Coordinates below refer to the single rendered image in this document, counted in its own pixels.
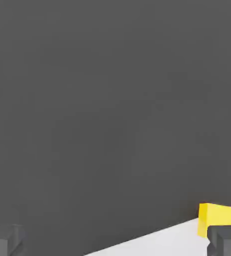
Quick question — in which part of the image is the large yellow box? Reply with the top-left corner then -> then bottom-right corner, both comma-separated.
196,202 -> 231,239

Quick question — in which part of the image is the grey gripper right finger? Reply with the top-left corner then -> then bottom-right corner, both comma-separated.
206,224 -> 231,256

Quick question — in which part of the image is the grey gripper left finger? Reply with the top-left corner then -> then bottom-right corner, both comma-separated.
0,224 -> 27,256

